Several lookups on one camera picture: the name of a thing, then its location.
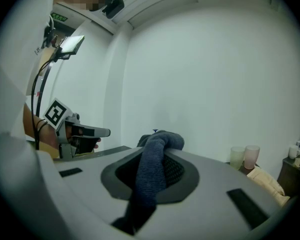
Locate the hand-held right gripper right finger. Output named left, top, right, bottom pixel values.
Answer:
left=138, top=147, right=284, bottom=240

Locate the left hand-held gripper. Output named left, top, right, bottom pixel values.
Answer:
left=43, top=97, right=111, bottom=160

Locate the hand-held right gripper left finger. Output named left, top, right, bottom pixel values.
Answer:
left=37, top=146, right=143, bottom=226

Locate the dark blue towel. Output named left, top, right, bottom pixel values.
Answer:
left=111, top=130, right=185, bottom=236

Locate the person's left forearm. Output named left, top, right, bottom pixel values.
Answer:
left=23, top=103, right=61, bottom=151

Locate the person's left hand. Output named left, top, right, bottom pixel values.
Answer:
left=64, top=131, right=102, bottom=158

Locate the green plastic cup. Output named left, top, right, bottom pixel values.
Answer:
left=230, top=146, right=246, bottom=171

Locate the pink plastic cup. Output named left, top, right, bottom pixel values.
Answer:
left=243, top=145, right=261, bottom=170

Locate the beige flat packet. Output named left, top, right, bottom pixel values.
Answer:
left=246, top=166, right=291, bottom=207

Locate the dark brown cabinet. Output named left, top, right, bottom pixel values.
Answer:
left=276, top=156, right=300, bottom=200

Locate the black monitor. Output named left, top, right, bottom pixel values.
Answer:
left=58, top=35, right=86, bottom=61

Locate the person's white shirt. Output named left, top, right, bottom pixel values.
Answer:
left=0, top=0, right=58, bottom=141

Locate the green exit sign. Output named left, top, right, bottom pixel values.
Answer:
left=51, top=12, right=68, bottom=23

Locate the left hand-held gripper black cable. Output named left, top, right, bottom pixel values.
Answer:
left=31, top=58, right=53, bottom=150

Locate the black head camera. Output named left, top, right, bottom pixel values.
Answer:
left=101, top=0, right=125, bottom=19

